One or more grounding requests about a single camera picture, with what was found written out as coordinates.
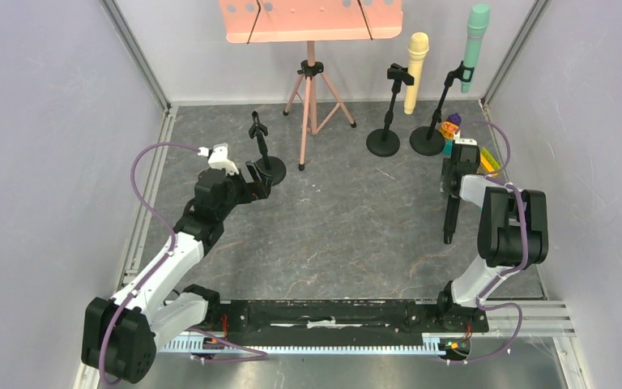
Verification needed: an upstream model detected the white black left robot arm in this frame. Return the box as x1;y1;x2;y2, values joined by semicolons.
81;161;275;383

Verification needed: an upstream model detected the black microphone desk stand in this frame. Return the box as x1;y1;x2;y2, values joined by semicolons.
248;111;287;186

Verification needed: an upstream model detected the yellow microphone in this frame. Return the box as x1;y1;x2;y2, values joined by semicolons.
403;32;429;115

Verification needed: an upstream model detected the green microphone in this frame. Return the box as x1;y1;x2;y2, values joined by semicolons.
461;3;491;93

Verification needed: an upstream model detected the teal toy block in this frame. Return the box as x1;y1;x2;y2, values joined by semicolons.
442;139;454;156

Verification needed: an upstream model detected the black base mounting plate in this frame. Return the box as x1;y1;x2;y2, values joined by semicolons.
197;299;489;347

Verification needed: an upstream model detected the black microphone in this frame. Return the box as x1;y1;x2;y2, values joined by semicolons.
443;194;460;245

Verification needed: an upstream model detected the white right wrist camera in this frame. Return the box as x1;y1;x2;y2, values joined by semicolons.
453;139;478;147

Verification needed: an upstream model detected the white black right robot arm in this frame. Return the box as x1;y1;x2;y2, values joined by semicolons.
435;143;549;331

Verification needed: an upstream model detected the yellow triangular toy block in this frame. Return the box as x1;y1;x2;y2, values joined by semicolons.
479;147;504;177

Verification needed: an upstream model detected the pink tripod music stand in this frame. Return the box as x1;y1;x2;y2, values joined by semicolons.
219;0;403;171

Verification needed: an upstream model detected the white slotted cable duct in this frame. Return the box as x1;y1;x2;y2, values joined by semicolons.
159;332;445;357

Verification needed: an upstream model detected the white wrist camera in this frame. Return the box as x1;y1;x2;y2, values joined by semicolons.
453;139;478;147
197;143;240;176

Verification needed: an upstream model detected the purple toy block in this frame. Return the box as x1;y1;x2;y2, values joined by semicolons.
446;113;462;126

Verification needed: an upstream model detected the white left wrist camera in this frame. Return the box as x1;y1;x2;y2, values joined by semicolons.
197;143;240;176

